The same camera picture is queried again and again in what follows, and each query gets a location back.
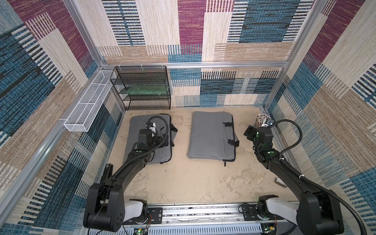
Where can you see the white wire mesh basket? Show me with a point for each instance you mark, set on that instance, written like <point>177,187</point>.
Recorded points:
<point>86,110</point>

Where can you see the green tray on shelf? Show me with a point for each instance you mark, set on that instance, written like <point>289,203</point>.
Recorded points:
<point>145,90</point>

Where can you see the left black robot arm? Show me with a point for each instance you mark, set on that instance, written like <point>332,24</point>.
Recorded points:
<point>117,182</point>

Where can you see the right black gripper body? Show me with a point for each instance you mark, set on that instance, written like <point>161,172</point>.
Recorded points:
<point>251,132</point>

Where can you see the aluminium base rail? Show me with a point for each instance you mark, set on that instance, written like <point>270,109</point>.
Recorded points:
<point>202,219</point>

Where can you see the black stapler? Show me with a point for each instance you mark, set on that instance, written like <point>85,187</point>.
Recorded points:
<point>106,173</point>

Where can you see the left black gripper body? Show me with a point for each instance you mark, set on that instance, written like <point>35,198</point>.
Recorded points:
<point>153,142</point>

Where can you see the cup of pencils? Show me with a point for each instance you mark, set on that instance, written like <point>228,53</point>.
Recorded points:
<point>263,120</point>

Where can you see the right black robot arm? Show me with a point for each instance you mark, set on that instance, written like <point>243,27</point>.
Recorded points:
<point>318,212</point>

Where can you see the white eraser block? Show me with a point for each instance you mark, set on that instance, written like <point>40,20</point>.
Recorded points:
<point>279,182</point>

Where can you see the black wire mesh shelf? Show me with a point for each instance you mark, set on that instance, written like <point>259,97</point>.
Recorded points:
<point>128,76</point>

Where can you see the grey laptop bag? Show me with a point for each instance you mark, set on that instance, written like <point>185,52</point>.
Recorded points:
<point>166,131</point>
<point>213,136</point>

